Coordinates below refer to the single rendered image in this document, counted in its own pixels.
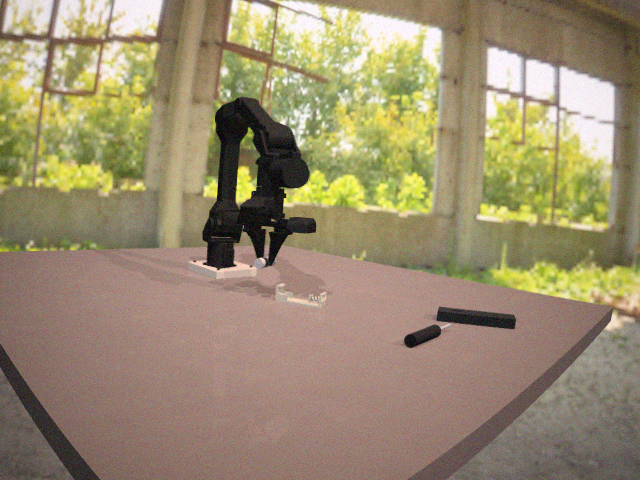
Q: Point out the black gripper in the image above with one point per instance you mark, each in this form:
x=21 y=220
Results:
x=282 y=228

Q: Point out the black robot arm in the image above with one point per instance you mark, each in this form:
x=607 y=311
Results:
x=279 y=165

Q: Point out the white cylinder with black band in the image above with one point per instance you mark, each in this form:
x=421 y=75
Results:
x=262 y=262

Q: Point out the black rectangular bar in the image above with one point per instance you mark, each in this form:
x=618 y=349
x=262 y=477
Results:
x=476 y=317

